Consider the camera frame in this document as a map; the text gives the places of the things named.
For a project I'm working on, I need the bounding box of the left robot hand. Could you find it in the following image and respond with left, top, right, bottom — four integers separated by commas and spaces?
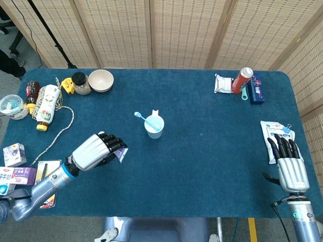
66, 131, 129, 172

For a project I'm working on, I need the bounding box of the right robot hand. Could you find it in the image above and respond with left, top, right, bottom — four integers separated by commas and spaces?
262, 133, 310, 194

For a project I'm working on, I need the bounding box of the purple white toothpaste tube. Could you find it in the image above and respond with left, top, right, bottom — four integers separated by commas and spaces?
114, 147, 129, 163

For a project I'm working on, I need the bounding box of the light blue toothbrush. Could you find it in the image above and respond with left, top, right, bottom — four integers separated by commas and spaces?
134, 111, 161, 132

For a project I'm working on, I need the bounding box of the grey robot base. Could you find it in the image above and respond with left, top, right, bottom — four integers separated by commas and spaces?
95, 216, 220, 242

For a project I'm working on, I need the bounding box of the pale blue eared cup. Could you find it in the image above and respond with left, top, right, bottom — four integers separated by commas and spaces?
144, 109, 165, 140

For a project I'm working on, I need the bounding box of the white pouch blue print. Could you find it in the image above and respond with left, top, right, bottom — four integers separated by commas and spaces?
260, 120, 296, 165

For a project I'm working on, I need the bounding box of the black pen card package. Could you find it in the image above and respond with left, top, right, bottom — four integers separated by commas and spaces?
34, 159, 62, 185

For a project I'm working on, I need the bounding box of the white bottle green print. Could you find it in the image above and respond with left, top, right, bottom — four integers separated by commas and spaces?
36, 85, 62, 132

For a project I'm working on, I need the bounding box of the glass jar black lid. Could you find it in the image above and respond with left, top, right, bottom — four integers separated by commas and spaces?
71, 72, 92, 96

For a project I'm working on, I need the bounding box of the red yellow card pack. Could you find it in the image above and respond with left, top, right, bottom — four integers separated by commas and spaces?
39, 193, 57, 209

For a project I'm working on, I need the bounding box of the beige bowl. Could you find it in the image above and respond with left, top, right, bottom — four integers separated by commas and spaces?
88, 69, 115, 93

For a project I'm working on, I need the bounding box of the purple white carton box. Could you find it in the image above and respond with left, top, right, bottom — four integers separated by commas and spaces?
0, 166, 38, 187

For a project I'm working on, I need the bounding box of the small white milk carton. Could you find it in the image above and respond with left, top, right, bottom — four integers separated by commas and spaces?
3, 143, 27, 167

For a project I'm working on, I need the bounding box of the dark bottle yellow cap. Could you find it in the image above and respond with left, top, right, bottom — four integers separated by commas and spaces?
25, 80, 41, 114

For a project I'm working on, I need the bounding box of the dark blue box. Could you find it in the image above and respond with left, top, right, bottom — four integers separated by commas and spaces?
248, 73, 265, 105

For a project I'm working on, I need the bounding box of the clear round plastic tub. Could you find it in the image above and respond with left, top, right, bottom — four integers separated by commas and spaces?
0, 94, 29, 120

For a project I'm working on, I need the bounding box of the blue table cloth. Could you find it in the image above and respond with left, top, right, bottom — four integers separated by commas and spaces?
0, 68, 323, 219

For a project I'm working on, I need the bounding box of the metal table leg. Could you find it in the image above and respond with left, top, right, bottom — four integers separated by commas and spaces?
216, 217, 224, 242

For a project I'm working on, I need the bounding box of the blue white flat box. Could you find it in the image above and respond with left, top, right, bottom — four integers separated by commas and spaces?
0, 184, 16, 196

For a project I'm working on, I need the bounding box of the red drink can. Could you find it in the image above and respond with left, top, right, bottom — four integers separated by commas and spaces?
232, 67, 254, 95

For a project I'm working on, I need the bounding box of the white folded packet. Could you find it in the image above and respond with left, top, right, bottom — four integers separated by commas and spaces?
214, 73, 234, 94

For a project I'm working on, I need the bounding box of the black tripod stand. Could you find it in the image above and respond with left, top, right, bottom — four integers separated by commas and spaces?
26, 0, 79, 69

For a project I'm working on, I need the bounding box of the person dark leg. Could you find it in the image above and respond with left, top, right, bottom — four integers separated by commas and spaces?
0, 49, 27, 79

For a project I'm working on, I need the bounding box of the black office chair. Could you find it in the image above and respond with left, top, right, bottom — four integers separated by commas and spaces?
0, 5, 25, 55

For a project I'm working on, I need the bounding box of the braided beige rope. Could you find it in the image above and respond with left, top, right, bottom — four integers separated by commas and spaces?
30, 77, 75, 167

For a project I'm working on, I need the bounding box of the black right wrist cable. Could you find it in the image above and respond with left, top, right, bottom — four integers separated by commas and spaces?
271, 195, 292, 242

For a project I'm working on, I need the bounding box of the thin black cable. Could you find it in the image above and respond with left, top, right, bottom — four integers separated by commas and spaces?
11, 0, 48, 69

